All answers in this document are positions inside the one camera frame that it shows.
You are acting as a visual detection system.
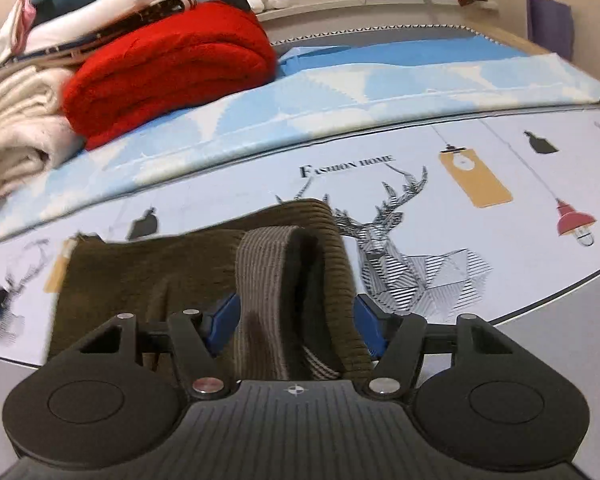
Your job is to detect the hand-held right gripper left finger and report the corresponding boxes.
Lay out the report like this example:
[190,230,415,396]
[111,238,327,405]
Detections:
[72,292,242,402]

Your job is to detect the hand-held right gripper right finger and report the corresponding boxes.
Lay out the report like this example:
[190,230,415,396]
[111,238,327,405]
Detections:
[352,294,519,404]

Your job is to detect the dark olive corduroy pants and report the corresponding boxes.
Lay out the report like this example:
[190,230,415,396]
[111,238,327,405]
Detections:
[47,199,377,382]

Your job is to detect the printed light bed sheet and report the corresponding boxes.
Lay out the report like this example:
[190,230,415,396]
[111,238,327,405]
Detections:
[0,109,600,361]

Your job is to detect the grey bed mattress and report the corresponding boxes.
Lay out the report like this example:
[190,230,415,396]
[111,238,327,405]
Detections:
[0,24,600,376]

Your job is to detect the blue and white blanket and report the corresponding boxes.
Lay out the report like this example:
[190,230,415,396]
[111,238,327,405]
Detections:
[0,42,600,242]

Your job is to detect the red fleece blanket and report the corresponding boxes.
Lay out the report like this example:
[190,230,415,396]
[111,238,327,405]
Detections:
[61,1,280,151]

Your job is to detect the cream fleece blanket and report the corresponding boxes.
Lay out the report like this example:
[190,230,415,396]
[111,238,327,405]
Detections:
[0,67,87,197]

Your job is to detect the white window sill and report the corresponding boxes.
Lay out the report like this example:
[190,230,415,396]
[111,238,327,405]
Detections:
[252,0,502,24]

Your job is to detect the white folded cloth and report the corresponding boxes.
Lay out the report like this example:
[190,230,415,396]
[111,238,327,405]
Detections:
[0,0,197,81]

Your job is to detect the purple rolled mat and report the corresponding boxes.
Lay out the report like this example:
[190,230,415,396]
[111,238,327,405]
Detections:
[526,0,575,61]

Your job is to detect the pink cloth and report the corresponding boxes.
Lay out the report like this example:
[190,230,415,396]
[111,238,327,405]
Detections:
[10,0,37,56]

